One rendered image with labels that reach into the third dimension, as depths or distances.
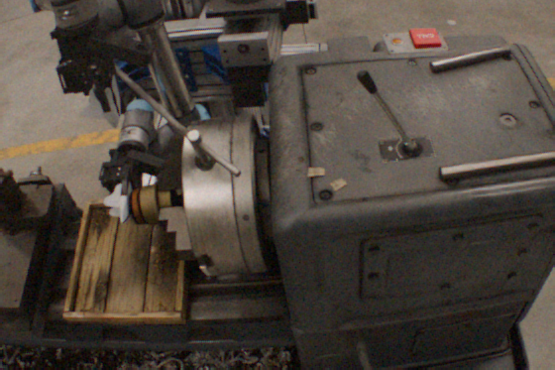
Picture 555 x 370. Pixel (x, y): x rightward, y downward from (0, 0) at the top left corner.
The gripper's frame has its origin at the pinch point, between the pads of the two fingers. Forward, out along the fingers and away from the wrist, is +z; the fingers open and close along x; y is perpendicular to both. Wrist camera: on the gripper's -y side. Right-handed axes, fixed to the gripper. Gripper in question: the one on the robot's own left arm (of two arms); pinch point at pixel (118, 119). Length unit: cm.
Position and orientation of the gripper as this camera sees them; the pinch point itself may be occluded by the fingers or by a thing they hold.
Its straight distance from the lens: 97.1
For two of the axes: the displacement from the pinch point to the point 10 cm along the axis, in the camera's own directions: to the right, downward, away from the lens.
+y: -9.9, 1.0, 0.7
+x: 0.1, 6.0, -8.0
